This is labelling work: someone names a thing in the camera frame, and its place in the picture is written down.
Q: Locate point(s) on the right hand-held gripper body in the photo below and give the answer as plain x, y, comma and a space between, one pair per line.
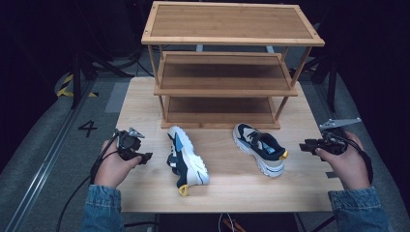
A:
332, 141

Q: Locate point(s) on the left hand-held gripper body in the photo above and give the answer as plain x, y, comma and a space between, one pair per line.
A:
129, 143

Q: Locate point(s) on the white navy sneaker yellow tab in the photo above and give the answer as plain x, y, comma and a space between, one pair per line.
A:
261, 148
188, 161

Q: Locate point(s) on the wooden three-tier shoe rack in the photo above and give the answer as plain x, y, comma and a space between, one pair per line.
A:
225, 22

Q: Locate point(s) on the person's right hand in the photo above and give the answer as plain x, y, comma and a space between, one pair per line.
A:
348, 164

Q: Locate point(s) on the person's left hand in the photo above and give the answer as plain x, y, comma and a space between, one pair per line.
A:
114, 167

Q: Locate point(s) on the grey tape piece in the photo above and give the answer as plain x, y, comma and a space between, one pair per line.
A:
331, 175

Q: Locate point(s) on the black metal stand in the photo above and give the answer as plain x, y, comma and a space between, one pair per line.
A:
331, 80
76, 77

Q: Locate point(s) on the yellow black hazard tape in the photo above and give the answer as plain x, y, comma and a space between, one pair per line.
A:
66, 87

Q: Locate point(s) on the metal floor rail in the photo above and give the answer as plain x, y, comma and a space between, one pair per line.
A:
325, 100
42, 161

